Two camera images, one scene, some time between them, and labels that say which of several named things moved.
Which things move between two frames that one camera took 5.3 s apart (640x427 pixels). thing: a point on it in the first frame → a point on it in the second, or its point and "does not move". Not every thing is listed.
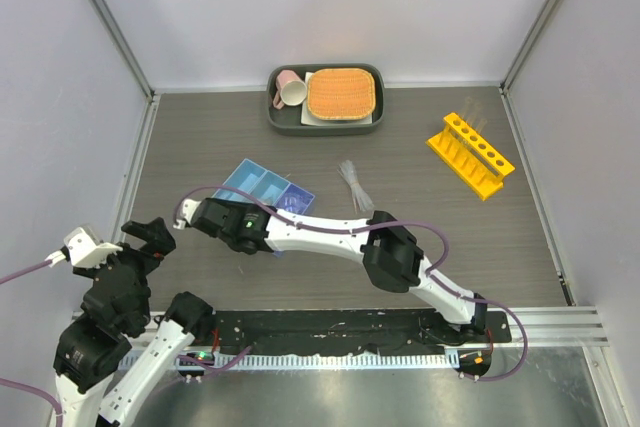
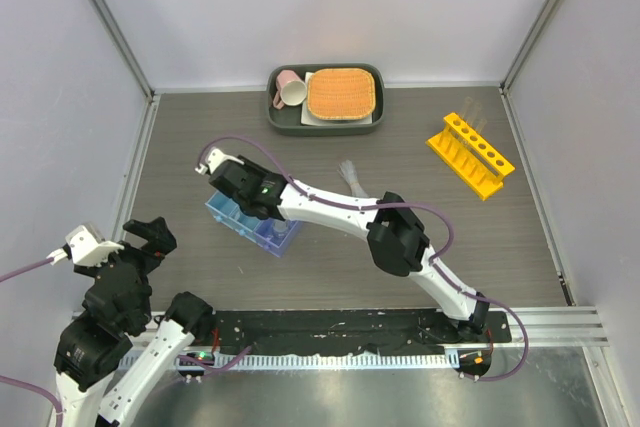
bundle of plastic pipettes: x=360 y=199 does not move
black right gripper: x=231 y=206 → x=248 y=167
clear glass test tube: x=469 y=110 does not move
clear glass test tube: x=481 y=125 does not move
